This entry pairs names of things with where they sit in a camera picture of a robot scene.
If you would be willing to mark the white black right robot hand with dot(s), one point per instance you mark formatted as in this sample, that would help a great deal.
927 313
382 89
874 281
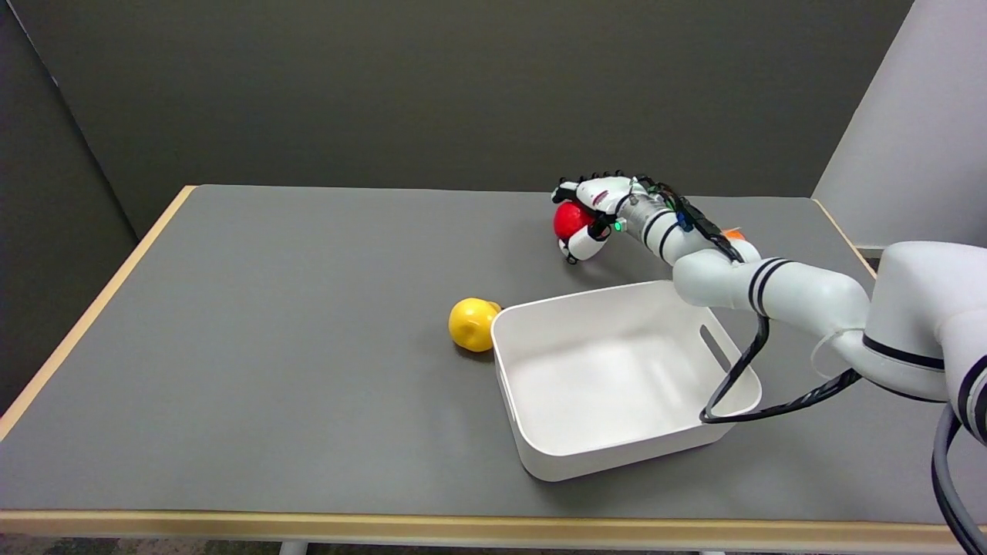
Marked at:
597 208

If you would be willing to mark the red tomato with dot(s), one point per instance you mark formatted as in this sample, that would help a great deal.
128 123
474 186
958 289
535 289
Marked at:
572 221

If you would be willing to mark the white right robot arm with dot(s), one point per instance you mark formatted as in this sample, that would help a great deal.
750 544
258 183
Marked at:
833 308

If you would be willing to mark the orange oval fruit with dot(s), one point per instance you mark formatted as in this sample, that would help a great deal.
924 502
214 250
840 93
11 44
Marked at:
735 234

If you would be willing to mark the yellow round fruit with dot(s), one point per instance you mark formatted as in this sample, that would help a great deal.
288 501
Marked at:
473 324

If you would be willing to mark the white plastic bin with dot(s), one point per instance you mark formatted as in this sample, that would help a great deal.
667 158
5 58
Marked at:
609 385

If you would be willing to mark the white table leg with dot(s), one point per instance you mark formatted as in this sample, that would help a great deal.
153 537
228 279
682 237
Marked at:
293 548

